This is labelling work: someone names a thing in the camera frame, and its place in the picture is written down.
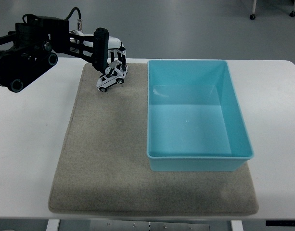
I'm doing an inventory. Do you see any grey metal plate with screws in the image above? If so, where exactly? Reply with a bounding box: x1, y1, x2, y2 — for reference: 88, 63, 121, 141
89, 219, 211, 231

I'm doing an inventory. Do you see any black table control panel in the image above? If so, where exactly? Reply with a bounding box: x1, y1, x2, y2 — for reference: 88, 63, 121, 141
265, 220, 295, 227

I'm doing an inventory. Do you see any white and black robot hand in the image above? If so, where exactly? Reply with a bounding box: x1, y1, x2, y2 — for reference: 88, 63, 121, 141
93, 27, 129, 79

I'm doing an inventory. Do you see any white table leg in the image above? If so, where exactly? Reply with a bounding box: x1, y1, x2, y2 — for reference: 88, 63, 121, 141
46, 219, 60, 231
230, 220, 244, 231

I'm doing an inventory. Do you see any blue plastic box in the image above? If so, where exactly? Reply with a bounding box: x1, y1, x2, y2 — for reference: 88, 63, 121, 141
146, 59, 255, 172

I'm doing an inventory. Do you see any white toy car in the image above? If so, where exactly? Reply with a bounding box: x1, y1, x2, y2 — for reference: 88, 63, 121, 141
96, 63, 128, 93

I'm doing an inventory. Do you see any beige felt mat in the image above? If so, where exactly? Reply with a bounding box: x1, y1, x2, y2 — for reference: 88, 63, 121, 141
48, 58, 259, 217

